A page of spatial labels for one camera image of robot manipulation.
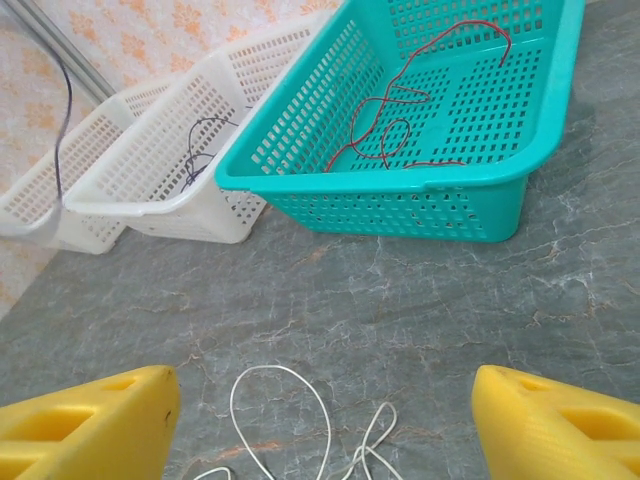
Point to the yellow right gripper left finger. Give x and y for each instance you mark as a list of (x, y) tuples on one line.
[(100, 430)]

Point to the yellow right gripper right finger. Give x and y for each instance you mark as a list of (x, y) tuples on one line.
[(550, 430)]

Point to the white plastic basket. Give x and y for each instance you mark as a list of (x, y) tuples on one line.
[(30, 200), (160, 200)]

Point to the teal plastic basket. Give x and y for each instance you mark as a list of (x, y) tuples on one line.
[(350, 192)]

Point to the metal pole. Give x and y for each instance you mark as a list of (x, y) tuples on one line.
[(65, 45)]

